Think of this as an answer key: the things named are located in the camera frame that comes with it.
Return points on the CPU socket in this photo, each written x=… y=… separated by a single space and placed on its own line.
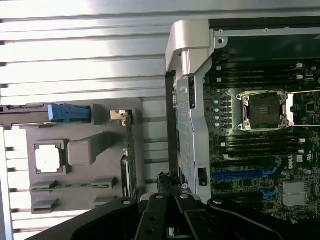
x=262 y=110

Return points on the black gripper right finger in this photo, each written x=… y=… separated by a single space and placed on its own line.
x=225 y=217

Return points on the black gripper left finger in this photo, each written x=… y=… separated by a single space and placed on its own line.
x=105 y=217

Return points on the grey plastic parts rack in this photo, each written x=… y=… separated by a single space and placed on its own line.
x=105 y=162

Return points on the silver CPU chip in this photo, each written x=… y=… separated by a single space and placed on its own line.
x=47 y=160

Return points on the silver socket cover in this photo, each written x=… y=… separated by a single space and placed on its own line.
x=291 y=110

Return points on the blue expansion slot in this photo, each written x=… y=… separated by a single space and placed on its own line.
x=237 y=174

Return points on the green Dell motherboard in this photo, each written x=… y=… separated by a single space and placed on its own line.
x=250 y=180

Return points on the silver chipset heatsink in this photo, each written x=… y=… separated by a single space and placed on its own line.
x=295 y=193

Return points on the hard disk in blue caddy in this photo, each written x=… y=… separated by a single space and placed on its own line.
x=67 y=113

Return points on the grey open PC case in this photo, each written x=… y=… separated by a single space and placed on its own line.
x=190 y=140

